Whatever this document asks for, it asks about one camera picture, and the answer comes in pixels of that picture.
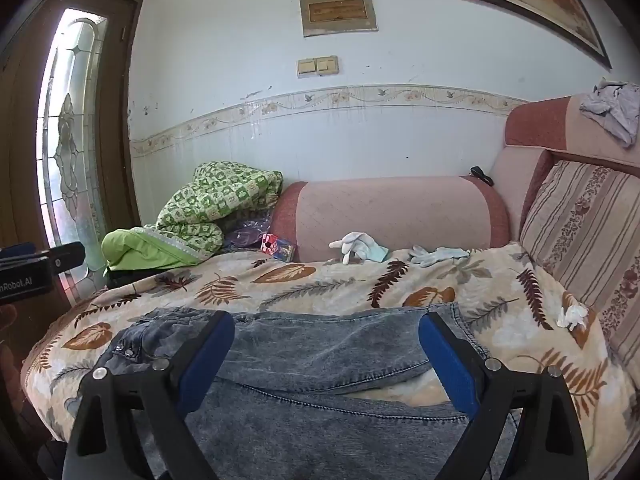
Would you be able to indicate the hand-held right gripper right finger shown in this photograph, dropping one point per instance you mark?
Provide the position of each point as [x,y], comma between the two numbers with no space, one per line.
[450,360]

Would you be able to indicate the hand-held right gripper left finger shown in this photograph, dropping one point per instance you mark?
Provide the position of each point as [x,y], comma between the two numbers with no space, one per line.
[205,360]

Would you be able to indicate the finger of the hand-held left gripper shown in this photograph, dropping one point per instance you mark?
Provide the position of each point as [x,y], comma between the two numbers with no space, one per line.
[67,256]

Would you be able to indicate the grey denim pants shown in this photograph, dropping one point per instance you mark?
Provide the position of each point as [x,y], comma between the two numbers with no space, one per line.
[325,350]

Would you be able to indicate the pale crumpled glove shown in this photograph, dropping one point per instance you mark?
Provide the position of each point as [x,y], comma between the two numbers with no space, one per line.
[435,256]

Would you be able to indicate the stained glass door pane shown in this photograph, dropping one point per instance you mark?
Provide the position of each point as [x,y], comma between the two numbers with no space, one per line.
[70,135]

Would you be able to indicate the crumpled white tissue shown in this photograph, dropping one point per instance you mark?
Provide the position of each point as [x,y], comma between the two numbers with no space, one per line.
[572,314]

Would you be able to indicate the purple plastic bag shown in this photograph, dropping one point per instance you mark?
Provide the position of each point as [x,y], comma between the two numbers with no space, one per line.
[245,232]

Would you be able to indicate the small colourful box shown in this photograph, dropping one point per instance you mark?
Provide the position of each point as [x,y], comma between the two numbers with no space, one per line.
[277,247]

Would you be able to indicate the leaf printed blanket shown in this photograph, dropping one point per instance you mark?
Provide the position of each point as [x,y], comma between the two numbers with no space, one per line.
[325,285]

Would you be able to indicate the white glove with teal cuff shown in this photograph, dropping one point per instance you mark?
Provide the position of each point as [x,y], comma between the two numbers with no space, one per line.
[357,245]

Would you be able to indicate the brown wooden door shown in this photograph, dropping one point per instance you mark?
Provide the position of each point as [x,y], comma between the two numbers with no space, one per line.
[120,110]

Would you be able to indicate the pink sofa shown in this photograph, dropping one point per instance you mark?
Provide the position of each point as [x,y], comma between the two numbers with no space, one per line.
[390,215]

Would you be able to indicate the green checked quilt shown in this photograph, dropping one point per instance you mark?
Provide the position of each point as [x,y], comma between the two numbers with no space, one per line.
[220,195]

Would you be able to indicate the striped floral cushion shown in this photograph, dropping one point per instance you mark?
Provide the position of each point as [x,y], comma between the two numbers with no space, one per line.
[590,235]

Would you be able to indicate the small black object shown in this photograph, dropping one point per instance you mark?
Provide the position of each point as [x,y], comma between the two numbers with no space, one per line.
[480,172]

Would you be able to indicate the grey crumpled cloth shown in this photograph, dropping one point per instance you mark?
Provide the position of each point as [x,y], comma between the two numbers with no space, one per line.
[615,105]

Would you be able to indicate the beige light switch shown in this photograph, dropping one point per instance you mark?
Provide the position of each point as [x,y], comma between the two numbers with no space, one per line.
[317,66]

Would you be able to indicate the beige wall panel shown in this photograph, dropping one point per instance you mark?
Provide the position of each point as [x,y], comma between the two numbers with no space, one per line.
[337,10]

